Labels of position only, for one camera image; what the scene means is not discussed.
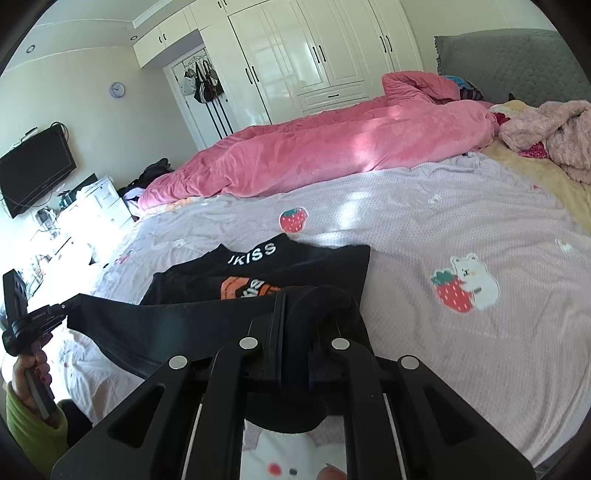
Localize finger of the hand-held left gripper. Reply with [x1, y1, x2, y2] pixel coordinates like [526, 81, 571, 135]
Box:
[48, 295, 85, 320]

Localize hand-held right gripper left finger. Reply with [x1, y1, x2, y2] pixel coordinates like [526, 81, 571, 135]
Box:
[51, 292, 288, 480]

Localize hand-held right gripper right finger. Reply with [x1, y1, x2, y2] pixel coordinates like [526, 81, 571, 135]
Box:
[309, 338, 537, 480]

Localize black sweater with orange patches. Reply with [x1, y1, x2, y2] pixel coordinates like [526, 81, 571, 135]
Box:
[67, 233, 372, 435]

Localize pile of dark clothes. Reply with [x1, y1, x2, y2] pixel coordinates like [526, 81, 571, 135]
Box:
[117, 158, 175, 219]

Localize person's left hand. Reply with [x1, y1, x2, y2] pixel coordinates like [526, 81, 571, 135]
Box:
[11, 346, 52, 412]

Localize white drawer cabinet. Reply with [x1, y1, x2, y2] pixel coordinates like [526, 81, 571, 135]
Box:
[60, 175, 136, 243]

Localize black flat television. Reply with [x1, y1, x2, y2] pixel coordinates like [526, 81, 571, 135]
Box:
[0, 127, 78, 220]

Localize lilac printed bed sheet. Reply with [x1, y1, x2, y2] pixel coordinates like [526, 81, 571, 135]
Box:
[60, 151, 591, 480]

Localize pink duvet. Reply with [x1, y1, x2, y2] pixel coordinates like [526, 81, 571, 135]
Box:
[137, 70, 502, 210]

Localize white door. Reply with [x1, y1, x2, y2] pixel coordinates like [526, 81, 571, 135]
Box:
[163, 51, 243, 151]

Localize hanging black bags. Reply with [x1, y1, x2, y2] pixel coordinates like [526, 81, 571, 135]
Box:
[181, 61, 225, 105]

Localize pale yellow blanket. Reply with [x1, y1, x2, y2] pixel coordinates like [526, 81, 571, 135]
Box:
[480, 100, 591, 234]

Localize white wardrobe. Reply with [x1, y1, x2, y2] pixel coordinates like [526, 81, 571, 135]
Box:
[133, 0, 424, 126]

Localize striped pillow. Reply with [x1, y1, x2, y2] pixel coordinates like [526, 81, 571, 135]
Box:
[450, 76, 485, 101]

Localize pink fluffy garment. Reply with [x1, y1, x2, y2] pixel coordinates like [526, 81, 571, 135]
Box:
[499, 99, 591, 183]

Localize grey quilted headboard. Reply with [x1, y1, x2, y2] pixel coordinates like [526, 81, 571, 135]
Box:
[434, 30, 591, 109]

